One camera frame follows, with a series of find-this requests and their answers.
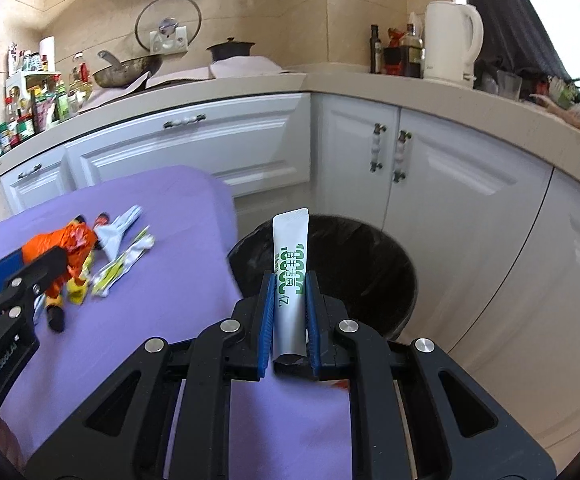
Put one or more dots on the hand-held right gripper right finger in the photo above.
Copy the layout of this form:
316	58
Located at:
313	325

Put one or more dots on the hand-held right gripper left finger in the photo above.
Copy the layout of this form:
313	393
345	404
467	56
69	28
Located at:
266	325

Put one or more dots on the orange wrapper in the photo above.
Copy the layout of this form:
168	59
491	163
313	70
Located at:
64	242

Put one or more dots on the white sachet with green print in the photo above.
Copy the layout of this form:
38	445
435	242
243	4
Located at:
290	255

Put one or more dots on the white plastic packet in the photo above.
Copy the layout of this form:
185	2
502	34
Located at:
114	232

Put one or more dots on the black trash bin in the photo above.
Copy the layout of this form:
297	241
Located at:
370	270

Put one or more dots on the yellow crumpled wrapper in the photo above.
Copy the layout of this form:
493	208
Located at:
77	292

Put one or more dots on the white and yellow sachet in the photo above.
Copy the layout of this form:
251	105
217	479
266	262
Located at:
119	264

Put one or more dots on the small white cabinet door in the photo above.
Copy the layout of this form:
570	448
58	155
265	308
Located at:
34	190

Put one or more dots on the purple table cloth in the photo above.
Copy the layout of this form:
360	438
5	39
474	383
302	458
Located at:
169	240

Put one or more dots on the row of condiment bottles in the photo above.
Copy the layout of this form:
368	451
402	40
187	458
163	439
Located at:
44	105

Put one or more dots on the narrow white cabinet door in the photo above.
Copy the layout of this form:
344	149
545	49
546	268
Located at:
345	160

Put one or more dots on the wide white cabinet drawer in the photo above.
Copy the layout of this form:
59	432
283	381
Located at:
250	150

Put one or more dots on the large white cabinet door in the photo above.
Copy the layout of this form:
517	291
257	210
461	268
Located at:
470	235

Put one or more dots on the white spice rack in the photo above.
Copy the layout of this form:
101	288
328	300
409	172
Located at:
34	77

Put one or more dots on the steel wok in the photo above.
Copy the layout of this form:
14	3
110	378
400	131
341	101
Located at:
124	70

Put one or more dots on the paper towel roll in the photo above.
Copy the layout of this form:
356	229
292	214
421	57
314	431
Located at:
47	52

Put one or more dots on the curved white cabinet door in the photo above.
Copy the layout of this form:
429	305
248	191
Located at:
560	335

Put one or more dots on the white cloth on stove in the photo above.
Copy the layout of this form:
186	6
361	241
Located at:
240	70

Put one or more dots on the black cooking pot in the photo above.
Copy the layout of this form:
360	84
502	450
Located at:
229	52

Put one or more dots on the red jar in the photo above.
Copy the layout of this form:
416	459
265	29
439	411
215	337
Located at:
392	57

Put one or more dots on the dark green oil bottle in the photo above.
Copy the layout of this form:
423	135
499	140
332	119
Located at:
374	52

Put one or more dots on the dark soy sauce bottle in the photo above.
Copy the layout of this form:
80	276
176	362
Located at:
411	57

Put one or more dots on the glass pot lid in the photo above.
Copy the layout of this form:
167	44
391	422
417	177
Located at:
184	10

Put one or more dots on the clear drinking glass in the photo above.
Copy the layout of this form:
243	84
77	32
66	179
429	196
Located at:
507	85

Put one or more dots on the white electric kettle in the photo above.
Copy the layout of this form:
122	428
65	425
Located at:
445	40

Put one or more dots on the green vegetables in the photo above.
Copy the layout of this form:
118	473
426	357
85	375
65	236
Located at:
565	90

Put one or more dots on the dark curtain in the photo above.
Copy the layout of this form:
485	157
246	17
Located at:
510	15

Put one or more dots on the white wall lid holder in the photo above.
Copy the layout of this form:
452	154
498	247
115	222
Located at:
169	40

